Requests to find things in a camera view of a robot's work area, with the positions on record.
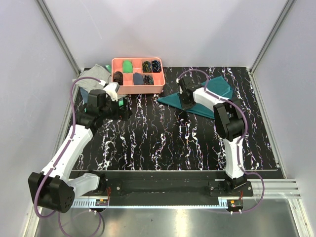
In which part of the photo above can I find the mint green cloth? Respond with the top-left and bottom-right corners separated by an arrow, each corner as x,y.
104,65 -> 112,74

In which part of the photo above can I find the slate blue rolled cloth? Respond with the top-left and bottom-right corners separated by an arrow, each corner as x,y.
133,73 -> 144,85

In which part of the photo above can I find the dark patterned rolled cloth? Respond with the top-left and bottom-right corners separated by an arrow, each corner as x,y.
144,75 -> 154,85

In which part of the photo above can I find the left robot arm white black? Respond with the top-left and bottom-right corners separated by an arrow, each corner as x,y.
28,89 -> 132,213

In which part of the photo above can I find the grey cloth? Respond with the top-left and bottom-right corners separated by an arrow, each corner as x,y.
76,64 -> 112,92

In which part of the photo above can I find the dark maroon rolled cloth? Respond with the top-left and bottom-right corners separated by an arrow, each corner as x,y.
112,71 -> 123,86

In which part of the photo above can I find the yellow dark patterned roll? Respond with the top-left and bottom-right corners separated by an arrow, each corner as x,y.
142,61 -> 152,73

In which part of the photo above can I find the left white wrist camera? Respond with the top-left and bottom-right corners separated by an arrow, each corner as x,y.
99,82 -> 120,102

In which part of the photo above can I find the green rolled cloth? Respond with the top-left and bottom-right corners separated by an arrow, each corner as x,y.
122,60 -> 133,73

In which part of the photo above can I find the pink divided organizer tray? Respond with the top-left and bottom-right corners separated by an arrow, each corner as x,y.
112,57 -> 165,94

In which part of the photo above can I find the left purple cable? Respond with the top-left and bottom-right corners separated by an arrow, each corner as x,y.
33,76 -> 106,237

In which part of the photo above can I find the dark blue cloth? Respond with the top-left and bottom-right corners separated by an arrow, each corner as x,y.
80,88 -> 88,104

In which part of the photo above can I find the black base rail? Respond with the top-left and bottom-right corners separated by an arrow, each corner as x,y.
74,169 -> 255,207

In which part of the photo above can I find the blue dark patterned roll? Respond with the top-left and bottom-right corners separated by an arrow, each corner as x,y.
151,60 -> 161,73

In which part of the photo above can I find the teal cloth napkin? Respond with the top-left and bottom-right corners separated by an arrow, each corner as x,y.
157,76 -> 233,119

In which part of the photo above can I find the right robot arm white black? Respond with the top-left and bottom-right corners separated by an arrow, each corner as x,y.
176,78 -> 247,196

